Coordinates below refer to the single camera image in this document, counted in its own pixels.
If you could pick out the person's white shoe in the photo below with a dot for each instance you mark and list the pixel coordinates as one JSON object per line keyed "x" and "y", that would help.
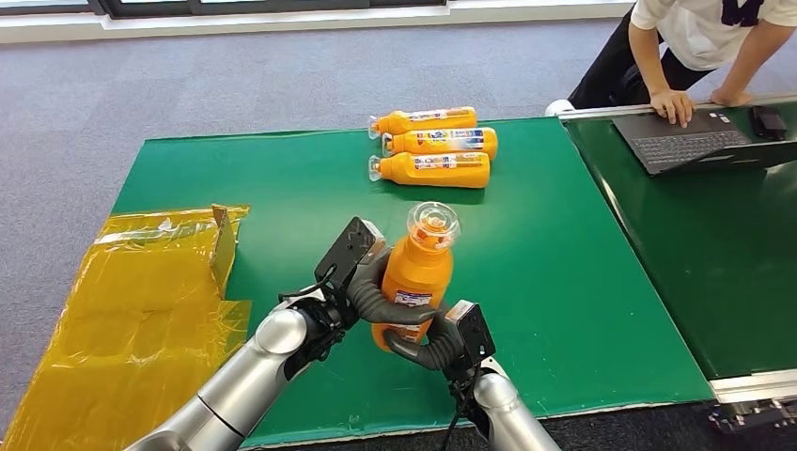
{"x": 558, "y": 109}

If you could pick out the brown cardboard piece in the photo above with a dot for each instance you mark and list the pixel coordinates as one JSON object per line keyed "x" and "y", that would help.
{"x": 224, "y": 246}

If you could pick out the small black device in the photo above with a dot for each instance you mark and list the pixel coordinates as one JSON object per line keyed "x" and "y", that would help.
{"x": 768, "y": 121}

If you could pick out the dark grey laptop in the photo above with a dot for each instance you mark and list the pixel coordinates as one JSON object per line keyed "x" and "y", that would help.
{"x": 685, "y": 146}

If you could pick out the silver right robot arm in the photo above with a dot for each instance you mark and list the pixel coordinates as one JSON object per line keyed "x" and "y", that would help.
{"x": 510, "y": 411}

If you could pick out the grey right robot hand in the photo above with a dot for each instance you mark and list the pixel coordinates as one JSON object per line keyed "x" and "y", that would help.
{"x": 436, "y": 351}

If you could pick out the orange bottle blue label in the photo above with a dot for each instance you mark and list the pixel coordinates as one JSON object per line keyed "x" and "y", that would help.
{"x": 442, "y": 143}

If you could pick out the orange bottle large body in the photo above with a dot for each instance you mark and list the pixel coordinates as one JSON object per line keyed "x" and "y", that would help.
{"x": 436, "y": 171}

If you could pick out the person's left forearm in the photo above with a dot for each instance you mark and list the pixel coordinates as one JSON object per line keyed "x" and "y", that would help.
{"x": 756, "y": 56}

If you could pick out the yellow plastic sheet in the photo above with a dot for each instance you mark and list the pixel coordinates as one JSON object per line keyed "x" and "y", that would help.
{"x": 124, "y": 323}

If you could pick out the black conveyor side bracket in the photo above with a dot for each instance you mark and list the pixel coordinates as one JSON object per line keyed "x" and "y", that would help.
{"x": 753, "y": 416}

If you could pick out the orange bottle clear cap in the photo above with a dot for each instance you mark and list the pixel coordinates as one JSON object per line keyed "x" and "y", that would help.
{"x": 417, "y": 267}

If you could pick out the person's left hand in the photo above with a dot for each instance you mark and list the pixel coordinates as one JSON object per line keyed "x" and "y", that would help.
{"x": 731, "y": 98}

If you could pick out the person's right forearm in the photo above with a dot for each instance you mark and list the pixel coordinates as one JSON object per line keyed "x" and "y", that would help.
{"x": 650, "y": 62}

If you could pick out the green table mat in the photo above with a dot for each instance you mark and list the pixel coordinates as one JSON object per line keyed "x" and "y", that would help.
{"x": 548, "y": 261}

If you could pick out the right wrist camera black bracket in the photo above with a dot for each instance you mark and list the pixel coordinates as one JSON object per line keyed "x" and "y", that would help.
{"x": 476, "y": 336}

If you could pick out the orange bottle slim label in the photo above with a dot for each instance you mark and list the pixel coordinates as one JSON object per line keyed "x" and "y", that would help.
{"x": 429, "y": 119}

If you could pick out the green conveyor belt table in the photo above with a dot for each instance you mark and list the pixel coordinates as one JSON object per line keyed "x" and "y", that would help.
{"x": 716, "y": 261}

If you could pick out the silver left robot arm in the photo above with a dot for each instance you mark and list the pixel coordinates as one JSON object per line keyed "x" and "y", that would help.
{"x": 249, "y": 380}

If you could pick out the dark window frame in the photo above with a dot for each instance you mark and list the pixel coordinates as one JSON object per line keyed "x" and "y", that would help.
{"x": 187, "y": 6}

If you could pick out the wrist camera black bracket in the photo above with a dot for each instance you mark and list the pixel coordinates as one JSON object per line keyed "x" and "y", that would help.
{"x": 345, "y": 252}
{"x": 476, "y": 336}

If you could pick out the person's right hand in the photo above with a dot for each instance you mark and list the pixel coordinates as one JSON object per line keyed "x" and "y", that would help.
{"x": 674, "y": 106}

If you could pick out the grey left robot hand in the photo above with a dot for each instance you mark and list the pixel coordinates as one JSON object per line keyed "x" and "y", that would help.
{"x": 373, "y": 305}

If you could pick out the person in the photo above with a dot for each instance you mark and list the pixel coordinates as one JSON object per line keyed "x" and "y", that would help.
{"x": 697, "y": 37}

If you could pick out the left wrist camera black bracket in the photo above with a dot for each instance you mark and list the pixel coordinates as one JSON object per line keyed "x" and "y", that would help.
{"x": 345, "y": 252}

